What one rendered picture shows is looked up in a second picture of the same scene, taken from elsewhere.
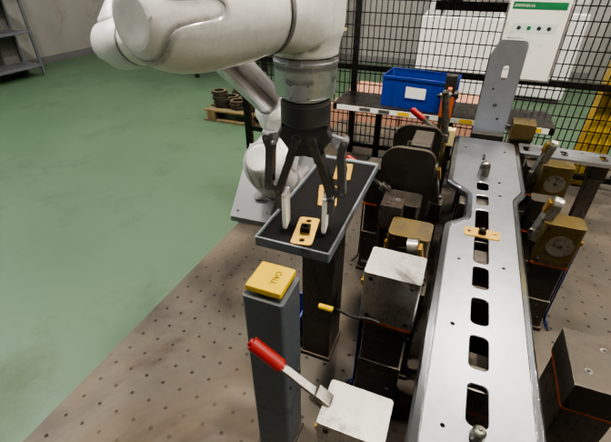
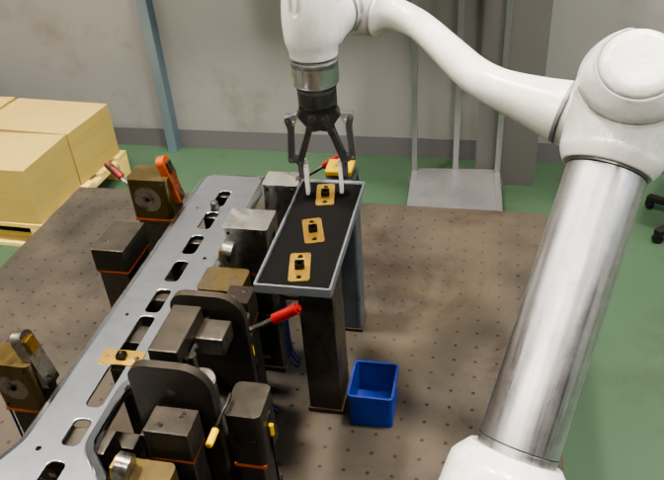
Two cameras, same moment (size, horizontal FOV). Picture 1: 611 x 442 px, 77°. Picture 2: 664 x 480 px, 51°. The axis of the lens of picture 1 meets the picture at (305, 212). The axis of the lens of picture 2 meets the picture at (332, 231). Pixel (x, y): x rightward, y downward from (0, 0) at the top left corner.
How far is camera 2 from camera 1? 1.85 m
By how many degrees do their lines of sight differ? 113
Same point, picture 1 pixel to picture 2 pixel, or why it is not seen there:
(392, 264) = (252, 218)
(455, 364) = (213, 235)
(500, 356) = (178, 244)
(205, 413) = (421, 321)
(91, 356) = not seen: outside the picture
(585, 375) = (132, 227)
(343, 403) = (290, 180)
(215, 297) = not seen: hidden behind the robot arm
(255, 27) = not seen: hidden behind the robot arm
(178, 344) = (490, 365)
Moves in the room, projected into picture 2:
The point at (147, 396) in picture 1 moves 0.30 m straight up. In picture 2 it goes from (481, 322) to (488, 224)
